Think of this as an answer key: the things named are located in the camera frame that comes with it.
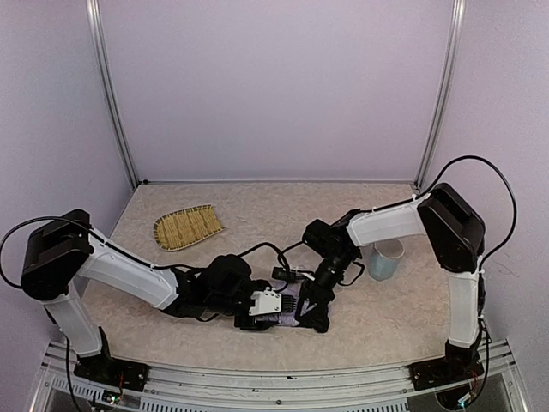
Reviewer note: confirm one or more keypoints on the left aluminium frame post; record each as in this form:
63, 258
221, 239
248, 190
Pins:
101, 56

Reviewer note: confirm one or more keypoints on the right aluminium frame post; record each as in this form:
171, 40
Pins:
450, 57

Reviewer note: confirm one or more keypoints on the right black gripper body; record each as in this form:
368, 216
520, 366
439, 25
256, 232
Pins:
316, 300

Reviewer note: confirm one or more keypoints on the aluminium frame post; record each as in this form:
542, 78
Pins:
450, 57
101, 56

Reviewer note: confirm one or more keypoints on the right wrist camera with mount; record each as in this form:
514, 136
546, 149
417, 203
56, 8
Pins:
292, 275

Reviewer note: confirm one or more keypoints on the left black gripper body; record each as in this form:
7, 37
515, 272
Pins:
247, 320

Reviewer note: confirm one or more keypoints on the lavender folding umbrella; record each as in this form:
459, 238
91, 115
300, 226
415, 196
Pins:
288, 319

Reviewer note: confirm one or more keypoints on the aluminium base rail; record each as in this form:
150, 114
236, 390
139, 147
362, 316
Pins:
171, 388

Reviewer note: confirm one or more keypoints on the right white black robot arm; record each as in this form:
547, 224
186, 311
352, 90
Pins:
456, 234

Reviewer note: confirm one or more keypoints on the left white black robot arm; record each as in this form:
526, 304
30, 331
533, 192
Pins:
67, 247

